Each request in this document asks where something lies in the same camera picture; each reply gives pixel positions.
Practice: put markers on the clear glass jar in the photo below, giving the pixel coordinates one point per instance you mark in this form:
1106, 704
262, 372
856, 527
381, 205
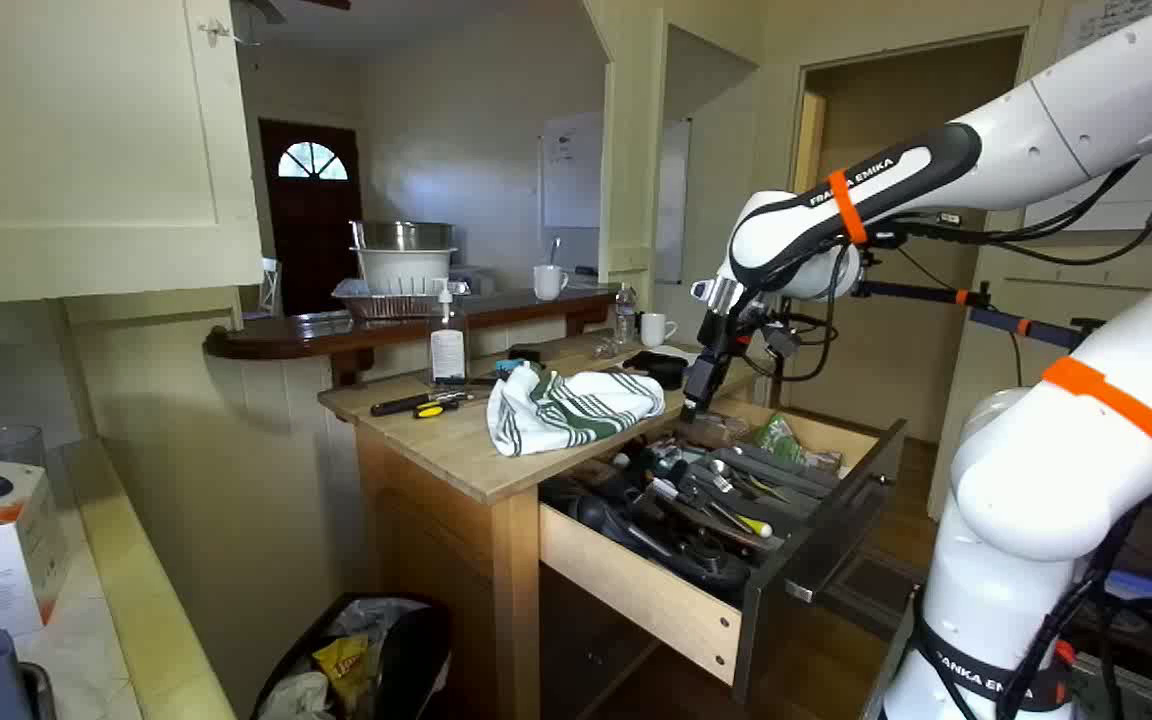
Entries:
626, 320

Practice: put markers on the clear pump sanitizer bottle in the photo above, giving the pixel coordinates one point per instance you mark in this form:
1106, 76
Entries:
444, 357

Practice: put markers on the white green striped tea towel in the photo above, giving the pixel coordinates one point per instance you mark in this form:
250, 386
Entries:
576, 404

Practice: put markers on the dark wooden bar counter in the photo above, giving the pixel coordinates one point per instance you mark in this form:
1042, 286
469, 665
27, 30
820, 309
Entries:
309, 341

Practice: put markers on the white dish basket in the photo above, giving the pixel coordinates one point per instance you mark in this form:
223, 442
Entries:
401, 270

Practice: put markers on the wooden kitchen table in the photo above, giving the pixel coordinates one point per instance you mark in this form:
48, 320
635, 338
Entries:
448, 445

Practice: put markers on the dark door with arched window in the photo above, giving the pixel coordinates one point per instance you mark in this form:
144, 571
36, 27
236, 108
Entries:
309, 243

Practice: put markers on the black pouch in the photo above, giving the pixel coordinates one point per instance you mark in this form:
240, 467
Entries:
657, 370

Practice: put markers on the black trash bin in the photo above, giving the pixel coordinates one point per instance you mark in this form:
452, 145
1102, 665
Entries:
401, 665

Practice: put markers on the black camera tripod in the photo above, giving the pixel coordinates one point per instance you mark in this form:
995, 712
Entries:
989, 317

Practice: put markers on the green plastic packet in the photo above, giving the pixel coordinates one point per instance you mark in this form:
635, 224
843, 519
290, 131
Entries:
776, 439

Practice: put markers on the yellow tipped screwdriver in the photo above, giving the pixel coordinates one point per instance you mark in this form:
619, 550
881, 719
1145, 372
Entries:
743, 521

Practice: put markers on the open wooden tool drawer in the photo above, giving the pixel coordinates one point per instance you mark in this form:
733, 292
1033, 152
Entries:
657, 592

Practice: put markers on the yellow black screwdriver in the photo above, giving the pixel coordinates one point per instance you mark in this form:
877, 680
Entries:
438, 408

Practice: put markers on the cream wall cabinet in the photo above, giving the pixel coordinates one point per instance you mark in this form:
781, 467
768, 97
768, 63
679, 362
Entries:
83, 145

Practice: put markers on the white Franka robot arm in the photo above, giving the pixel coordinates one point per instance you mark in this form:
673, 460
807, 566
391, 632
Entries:
1071, 467

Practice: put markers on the white mug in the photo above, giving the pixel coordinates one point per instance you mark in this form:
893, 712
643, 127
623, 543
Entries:
652, 328
545, 280

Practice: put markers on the clear glass tray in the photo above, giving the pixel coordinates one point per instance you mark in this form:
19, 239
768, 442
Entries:
318, 320

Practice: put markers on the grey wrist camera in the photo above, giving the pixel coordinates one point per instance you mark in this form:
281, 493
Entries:
716, 292

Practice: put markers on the black hand tool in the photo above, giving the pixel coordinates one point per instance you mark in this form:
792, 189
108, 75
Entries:
398, 404

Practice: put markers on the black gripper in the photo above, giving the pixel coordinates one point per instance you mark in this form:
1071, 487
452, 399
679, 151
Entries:
716, 354

